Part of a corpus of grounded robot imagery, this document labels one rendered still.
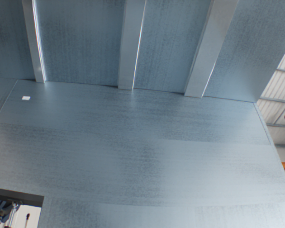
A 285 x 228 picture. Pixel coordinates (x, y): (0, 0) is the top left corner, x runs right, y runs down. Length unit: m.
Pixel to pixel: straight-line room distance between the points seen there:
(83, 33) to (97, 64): 0.28
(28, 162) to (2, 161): 0.17
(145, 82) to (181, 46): 0.42
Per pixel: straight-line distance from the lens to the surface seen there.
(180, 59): 1.73
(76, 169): 1.39
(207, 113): 1.85
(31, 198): 1.36
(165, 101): 1.82
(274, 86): 9.74
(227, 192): 1.50
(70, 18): 1.62
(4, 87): 2.04
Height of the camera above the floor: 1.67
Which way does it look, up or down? 43 degrees up
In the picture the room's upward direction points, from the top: straight up
